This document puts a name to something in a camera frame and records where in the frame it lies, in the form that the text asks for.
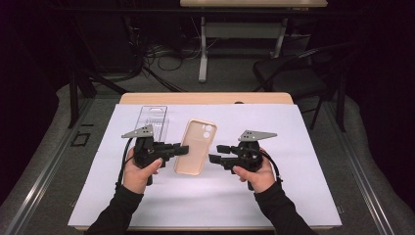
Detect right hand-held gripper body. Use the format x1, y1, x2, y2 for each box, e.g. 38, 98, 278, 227
228, 129, 278, 191

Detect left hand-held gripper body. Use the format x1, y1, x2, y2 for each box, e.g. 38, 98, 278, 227
120, 124, 175, 186

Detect beige phone case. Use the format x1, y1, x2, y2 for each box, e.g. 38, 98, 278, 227
173, 118, 218, 176

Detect clear plastic packaging tray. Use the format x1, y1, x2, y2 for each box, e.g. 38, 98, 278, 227
128, 105, 170, 155

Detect person's right hand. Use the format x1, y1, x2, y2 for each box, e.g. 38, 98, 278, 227
232, 148, 276, 194

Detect person's left hand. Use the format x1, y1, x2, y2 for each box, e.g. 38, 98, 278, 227
122, 147, 163, 195

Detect white table board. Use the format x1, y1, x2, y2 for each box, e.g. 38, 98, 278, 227
68, 103, 343, 228

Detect wooden table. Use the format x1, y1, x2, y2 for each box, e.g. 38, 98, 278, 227
74, 92, 334, 232

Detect black metal stand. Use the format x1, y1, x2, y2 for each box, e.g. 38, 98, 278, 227
67, 16, 129, 129
335, 65, 347, 133

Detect black folding chair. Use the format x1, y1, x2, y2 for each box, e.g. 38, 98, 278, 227
253, 42, 356, 131

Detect white-legged wooden desk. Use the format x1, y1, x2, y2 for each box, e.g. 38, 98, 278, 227
179, 0, 329, 83

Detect left hand-held gripper cable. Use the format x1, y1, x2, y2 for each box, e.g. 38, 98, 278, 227
115, 137, 135, 191

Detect hand-held gripper cable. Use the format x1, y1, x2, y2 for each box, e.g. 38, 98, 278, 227
115, 137, 135, 191
259, 150, 284, 184

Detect right hand-held gripper cable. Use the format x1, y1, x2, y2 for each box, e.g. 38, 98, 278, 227
259, 150, 284, 184

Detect black floor socket frame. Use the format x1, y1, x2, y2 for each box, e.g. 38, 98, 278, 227
70, 131, 92, 148

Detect black floor cables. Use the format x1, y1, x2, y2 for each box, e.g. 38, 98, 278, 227
123, 16, 223, 93

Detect metal floor rail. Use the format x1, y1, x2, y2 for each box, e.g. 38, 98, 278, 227
4, 97, 96, 235
322, 101, 396, 235

